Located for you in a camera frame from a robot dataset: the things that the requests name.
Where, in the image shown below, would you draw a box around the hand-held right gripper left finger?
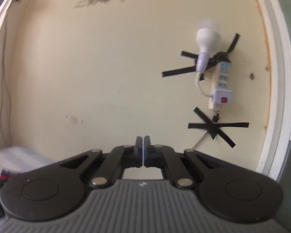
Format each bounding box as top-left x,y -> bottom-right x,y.
59,136 -> 144,188

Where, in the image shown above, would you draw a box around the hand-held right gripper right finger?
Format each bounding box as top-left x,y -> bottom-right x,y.
144,136 -> 228,188

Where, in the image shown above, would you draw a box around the black tape cross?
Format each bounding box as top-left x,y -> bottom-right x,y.
162,33 -> 241,81
188,106 -> 249,149

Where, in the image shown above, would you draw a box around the striped bed sheet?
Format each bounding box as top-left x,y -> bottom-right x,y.
0,146 -> 52,182

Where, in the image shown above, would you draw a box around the white light bulb with socket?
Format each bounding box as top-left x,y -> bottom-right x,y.
195,19 -> 222,73

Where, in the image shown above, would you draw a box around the red black patterned cloth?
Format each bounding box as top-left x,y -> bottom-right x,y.
0,170 -> 21,196

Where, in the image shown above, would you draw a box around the white power strip cord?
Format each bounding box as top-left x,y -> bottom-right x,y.
191,110 -> 220,149

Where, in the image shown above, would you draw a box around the white lamp cord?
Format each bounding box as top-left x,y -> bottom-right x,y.
196,71 -> 215,98

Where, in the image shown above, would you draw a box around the white plug adapter red switch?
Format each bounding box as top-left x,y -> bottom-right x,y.
212,89 -> 233,105

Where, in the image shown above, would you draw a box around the cream wall power strip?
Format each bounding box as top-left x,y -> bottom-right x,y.
209,62 -> 231,111

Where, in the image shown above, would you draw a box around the white door frame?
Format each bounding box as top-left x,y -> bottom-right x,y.
249,0 -> 291,180

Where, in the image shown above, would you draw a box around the thin dark wall cable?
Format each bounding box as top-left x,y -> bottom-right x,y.
0,0 -> 25,148

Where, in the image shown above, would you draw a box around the white window frame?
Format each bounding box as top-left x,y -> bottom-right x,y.
0,0 -> 34,62

